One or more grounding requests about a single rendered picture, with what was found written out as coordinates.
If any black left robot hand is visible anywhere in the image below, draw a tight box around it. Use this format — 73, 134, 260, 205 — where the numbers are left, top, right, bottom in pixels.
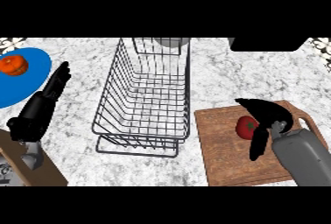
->
4, 60, 72, 144

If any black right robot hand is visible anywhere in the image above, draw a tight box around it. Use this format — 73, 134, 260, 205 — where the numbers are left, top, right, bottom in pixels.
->
233, 98, 295, 162

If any red tomato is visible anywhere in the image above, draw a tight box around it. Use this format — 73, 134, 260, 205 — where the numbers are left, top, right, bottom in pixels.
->
233, 115, 261, 141

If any brown wooden cutting board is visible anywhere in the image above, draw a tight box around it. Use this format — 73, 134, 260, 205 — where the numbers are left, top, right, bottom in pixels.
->
192, 100, 331, 187

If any blue plate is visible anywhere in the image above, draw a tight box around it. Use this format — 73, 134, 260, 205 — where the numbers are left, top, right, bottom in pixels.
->
0, 47, 53, 109

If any orange pumpkin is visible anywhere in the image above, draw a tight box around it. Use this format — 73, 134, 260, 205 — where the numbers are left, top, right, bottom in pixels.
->
0, 54, 29, 77

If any brown wooden box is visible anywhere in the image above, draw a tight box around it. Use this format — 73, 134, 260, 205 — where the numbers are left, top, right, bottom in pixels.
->
0, 129, 69, 187

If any black appliance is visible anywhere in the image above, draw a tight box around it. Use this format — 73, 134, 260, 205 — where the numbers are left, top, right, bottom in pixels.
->
227, 37, 310, 53

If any grey round container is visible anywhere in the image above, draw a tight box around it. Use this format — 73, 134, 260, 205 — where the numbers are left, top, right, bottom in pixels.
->
152, 37, 192, 48

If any black wire tiered basket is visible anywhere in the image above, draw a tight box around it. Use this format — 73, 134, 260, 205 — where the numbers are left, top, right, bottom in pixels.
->
90, 37, 192, 158

